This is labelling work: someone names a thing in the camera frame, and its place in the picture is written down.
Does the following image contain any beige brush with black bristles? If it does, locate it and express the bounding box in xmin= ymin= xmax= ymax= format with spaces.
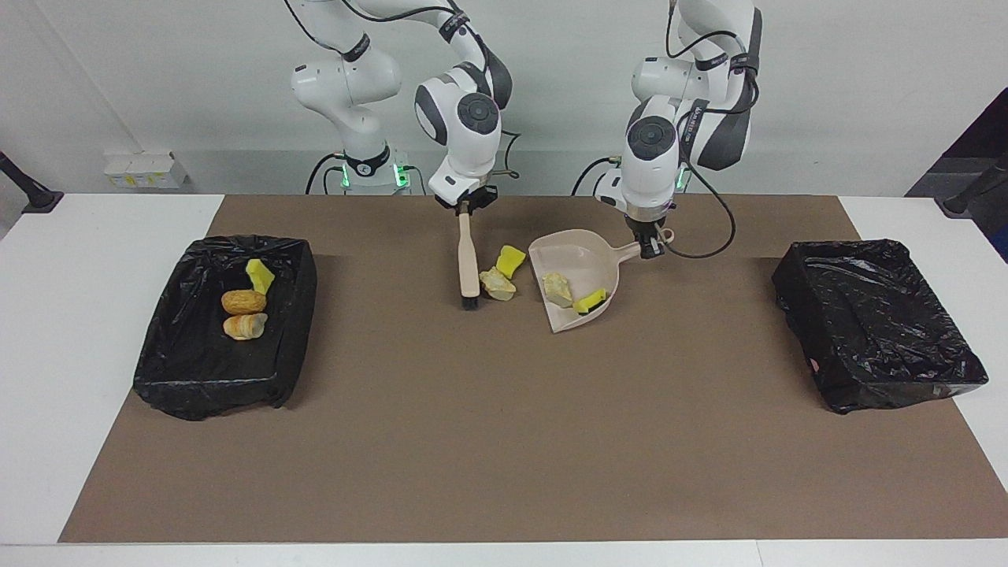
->
xmin=458 ymin=201 xmax=481 ymax=310

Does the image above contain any beige plastic dustpan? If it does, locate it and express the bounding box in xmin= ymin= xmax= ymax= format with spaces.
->
xmin=528 ymin=228 xmax=676 ymax=334

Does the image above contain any orange white striped pastry toy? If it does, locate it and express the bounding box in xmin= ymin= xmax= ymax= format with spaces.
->
xmin=480 ymin=267 xmax=518 ymax=302
xmin=223 ymin=313 xmax=269 ymax=341

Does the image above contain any pale beige rock-like chunk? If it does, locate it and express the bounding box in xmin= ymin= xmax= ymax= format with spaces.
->
xmin=543 ymin=272 xmax=575 ymax=309

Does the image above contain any brown potato-shaped toy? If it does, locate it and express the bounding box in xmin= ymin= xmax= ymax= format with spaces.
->
xmin=220 ymin=289 xmax=268 ymax=316

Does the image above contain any black-lined bin with pink mark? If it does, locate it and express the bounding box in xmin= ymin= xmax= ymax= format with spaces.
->
xmin=772 ymin=239 xmax=989 ymax=415

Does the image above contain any black-lined trash bin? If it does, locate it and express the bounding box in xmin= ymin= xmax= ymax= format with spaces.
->
xmin=132 ymin=234 xmax=318 ymax=421

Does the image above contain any brown table mat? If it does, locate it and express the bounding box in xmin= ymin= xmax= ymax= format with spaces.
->
xmin=59 ymin=195 xmax=1008 ymax=544

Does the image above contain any black stand leg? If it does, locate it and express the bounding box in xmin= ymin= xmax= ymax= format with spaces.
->
xmin=0 ymin=150 xmax=64 ymax=213
xmin=936 ymin=154 xmax=1008 ymax=217

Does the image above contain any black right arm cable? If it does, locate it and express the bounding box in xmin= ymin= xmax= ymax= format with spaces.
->
xmin=283 ymin=0 xmax=522 ymax=180

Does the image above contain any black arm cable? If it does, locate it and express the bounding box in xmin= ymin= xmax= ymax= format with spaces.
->
xmin=665 ymin=0 xmax=737 ymax=261
xmin=283 ymin=0 xmax=522 ymax=180

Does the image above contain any black left base cable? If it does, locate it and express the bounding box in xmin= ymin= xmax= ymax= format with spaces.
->
xmin=573 ymin=156 xmax=623 ymax=195

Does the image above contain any black base cable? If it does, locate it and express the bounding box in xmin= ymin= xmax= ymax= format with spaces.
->
xmin=306 ymin=154 xmax=347 ymax=195
xmin=573 ymin=156 xmax=623 ymax=195

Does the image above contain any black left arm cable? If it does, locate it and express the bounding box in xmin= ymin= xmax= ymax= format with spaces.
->
xmin=665 ymin=0 xmax=737 ymax=261

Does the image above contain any black right base cable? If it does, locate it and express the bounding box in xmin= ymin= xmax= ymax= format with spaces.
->
xmin=306 ymin=154 xmax=347 ymax=195

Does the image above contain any white wall socket box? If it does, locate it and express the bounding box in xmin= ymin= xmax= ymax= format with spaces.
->
xmin=104 ymin=152 xmax=188 ymax=190

